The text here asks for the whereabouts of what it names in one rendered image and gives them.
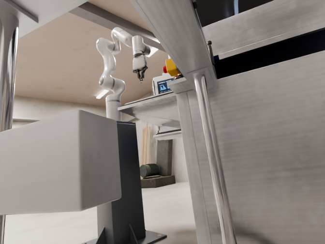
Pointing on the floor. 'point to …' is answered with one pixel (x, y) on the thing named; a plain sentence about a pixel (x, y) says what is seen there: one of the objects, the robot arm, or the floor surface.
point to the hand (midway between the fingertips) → (140, 75)
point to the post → (193, 170)
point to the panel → (269, 151)
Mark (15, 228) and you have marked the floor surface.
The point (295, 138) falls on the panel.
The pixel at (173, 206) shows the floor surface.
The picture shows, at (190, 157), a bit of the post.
